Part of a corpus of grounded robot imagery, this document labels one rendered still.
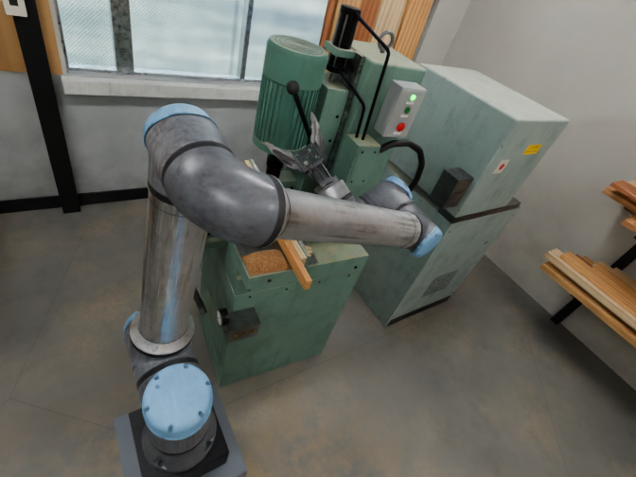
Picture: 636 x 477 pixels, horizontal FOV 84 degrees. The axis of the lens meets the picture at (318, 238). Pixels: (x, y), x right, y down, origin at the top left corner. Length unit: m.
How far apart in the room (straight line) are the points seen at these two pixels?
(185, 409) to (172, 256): 0.37
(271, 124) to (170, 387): 0.75
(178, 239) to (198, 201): 0.19
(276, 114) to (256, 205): 0.63
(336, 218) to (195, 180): 0.25
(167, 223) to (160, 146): 0.14
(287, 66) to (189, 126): 0.53
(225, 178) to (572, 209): 2.86
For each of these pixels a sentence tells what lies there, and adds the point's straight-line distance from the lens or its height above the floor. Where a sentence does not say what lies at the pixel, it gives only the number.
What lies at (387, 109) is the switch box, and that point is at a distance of 1.19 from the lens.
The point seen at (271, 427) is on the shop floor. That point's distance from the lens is 1.89.
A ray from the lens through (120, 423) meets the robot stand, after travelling 1.31.
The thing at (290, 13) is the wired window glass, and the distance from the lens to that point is 2.75.
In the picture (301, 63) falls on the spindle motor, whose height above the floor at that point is 1.48.
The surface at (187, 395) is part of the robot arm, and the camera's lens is 0.93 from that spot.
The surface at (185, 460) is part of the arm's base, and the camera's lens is 1.11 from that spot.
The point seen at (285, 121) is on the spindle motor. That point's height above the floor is 1.31.
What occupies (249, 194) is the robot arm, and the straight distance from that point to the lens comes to 0.50.
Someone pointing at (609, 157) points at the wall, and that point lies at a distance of 3.06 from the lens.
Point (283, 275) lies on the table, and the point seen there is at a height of 0.88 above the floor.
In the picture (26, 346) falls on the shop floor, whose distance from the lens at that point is 2.19.
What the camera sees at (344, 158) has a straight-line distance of 1.20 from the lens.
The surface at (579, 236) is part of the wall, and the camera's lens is 3.17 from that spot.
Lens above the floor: 1.75
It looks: 39 degrees down
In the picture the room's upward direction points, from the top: 19 degrees clockwise
